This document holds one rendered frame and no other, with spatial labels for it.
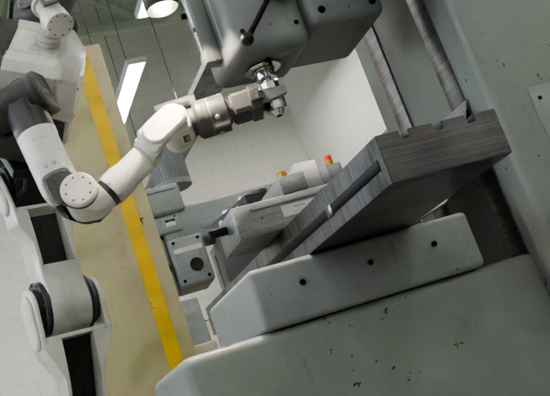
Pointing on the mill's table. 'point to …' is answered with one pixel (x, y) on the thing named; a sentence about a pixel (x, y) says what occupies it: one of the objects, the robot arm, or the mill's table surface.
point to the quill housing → (232, 23)
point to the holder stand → (236, 265)
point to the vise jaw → (287, 185)
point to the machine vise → (268, 217)
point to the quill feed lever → (265, 6)
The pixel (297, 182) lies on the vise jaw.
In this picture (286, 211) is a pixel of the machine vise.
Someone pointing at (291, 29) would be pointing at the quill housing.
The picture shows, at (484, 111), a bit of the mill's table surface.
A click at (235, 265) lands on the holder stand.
